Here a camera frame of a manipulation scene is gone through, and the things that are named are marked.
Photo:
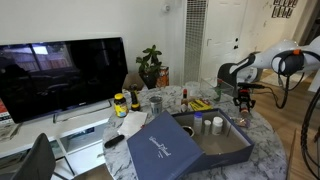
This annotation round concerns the clear glass cup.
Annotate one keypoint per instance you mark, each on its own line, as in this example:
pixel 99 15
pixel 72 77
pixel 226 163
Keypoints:
pixel 242 122

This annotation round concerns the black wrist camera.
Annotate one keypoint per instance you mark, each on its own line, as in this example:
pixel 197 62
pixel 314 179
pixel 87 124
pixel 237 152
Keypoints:
pixel 250 86

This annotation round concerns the small white bottle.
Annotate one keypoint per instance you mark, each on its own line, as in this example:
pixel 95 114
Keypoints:
pixel 207 128

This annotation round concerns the green bottle with red cap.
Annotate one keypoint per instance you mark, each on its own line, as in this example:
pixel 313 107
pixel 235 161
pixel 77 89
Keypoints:
pixel 218 93

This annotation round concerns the white television stand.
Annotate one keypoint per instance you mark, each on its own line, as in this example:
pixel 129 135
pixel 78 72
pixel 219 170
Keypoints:
pixel 76 133

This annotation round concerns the clear plastic cup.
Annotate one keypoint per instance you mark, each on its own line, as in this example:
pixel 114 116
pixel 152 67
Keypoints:
pixel 192 89

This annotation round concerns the brown cardboard box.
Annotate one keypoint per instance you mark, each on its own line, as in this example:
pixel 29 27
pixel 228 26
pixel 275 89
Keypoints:
pixel 133 81

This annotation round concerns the metal cup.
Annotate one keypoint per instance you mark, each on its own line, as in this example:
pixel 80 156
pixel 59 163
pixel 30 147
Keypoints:
pixel 156 106

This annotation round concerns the dark bottle with yellow label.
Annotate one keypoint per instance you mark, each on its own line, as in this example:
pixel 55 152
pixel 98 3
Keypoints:
pixel 135 101

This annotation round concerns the small bottle with red lid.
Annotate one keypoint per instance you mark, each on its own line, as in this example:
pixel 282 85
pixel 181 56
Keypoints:
pixel 245 112

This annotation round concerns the red and white printed paper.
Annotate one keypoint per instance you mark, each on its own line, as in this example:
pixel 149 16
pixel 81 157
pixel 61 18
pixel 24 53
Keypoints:
pixel 3 111

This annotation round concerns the black flat screen television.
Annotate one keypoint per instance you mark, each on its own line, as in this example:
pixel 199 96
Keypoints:
pixel 60 76

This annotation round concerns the navy blue cardboard box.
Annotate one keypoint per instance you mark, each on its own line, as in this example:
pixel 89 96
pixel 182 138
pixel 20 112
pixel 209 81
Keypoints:
pixel 230 151

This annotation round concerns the white bottle with blue lid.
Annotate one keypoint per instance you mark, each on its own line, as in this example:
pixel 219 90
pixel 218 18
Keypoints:
pixel 198 123

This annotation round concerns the white wall thermostat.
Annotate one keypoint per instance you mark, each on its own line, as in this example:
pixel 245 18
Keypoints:
pixel 166 8

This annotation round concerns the navy blue box lid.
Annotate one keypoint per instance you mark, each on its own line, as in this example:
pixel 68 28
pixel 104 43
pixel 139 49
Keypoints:
pixel 163 150

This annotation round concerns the dark grey chair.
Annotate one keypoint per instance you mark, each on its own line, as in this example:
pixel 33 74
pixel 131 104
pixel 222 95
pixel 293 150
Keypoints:
pixel 38 160

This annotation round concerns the black remote control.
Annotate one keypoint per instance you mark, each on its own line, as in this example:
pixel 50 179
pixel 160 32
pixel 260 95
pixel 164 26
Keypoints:
pixel 114 141

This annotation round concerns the round metal tin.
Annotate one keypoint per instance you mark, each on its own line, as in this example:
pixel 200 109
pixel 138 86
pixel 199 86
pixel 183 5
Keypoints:
pixel 188 130

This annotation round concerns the yellow lid vitamin bottle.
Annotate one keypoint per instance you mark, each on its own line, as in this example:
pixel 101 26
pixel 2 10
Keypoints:
pixel 120 106

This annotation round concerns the white paper napkin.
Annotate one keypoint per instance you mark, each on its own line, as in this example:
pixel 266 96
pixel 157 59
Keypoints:
pixel 132 122

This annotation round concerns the hot sauce bottle red cap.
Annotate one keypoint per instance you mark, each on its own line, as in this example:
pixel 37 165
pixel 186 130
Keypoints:
pixel 184 101

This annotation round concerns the yellow and green box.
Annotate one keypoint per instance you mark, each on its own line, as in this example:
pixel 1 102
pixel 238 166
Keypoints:
pixel 200 105

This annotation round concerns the clear plastic container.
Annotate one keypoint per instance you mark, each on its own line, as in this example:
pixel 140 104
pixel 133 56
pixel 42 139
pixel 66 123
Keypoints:
pixel 228 90

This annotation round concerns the white radiator grille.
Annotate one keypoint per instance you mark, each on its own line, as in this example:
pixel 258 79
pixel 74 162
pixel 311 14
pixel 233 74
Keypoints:
pixel 193 40

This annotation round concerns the green potted plant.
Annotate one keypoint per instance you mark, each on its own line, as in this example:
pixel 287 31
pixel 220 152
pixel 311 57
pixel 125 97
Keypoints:
pixel 150 65

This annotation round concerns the wall photo collage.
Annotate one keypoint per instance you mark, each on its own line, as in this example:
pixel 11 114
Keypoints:
pixel 283 8

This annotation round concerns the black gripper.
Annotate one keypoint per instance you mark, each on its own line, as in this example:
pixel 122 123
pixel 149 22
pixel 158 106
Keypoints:
pixel 245 94

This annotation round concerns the white door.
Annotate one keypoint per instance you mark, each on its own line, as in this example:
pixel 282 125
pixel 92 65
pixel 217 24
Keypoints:
pixel 223 33

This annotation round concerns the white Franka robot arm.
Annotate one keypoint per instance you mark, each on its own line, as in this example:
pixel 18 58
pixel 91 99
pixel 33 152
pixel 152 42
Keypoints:
pixel 266 58

